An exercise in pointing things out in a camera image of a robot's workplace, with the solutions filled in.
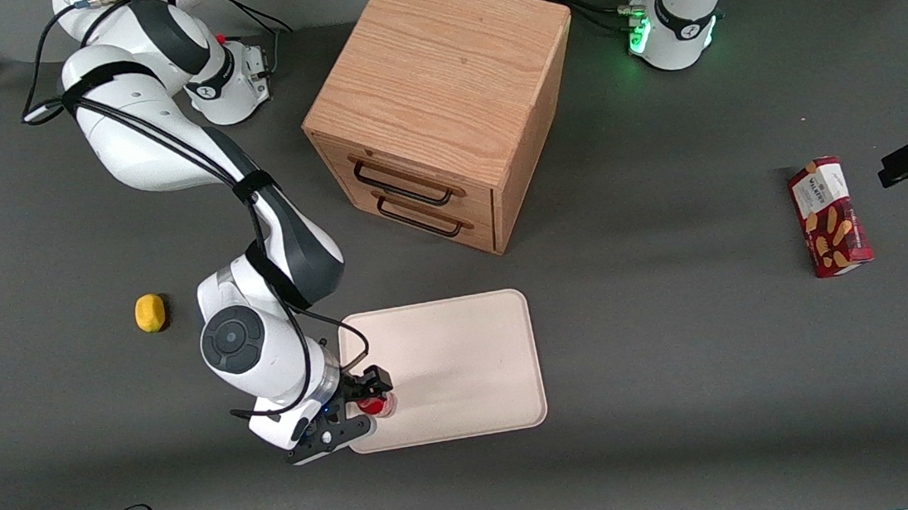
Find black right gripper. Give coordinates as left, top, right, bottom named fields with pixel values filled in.
left=317, top=363, right=400, bottom=440

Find beige plastic tray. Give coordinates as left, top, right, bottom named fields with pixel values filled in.
left=333, top=285, right=551, bottom=456

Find red shortbread cookie box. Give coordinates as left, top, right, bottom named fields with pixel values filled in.
left=785, top=153, right=876, bottom=281

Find wooden drawer front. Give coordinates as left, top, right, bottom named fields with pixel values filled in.
left=346, top=170, right=499, bottom=266
left=316, top=121, right=498, bottom=236

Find yellow lemon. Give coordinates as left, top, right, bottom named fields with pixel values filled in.
left=132, top=292, right=169, bottom=335

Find wooden drawer cabinet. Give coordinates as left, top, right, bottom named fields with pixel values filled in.
left=289, top=0, right=594, bottom=274

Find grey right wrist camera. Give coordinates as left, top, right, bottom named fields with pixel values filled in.
left=246, top=388, right=375, bottom=472

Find black metal drawer handle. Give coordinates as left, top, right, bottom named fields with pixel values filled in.
left=375, top=186, right=468, bottom=245
left=351, top=148, right=457, bottom=215

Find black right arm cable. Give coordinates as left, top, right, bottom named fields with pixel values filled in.
left=11, top=0, right=376, bottom=438

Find black left arm base cables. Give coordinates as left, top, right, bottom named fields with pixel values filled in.
left=532, top=0, right=679, bottom=41

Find black arm base cables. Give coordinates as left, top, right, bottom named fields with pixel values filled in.
left=213, top=0, right=303, bottom=83
left=532, top=0, right=679, bottom=41

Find black right arm base cables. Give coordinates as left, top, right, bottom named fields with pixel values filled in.
left=213, top=0, right=303, bottom=83

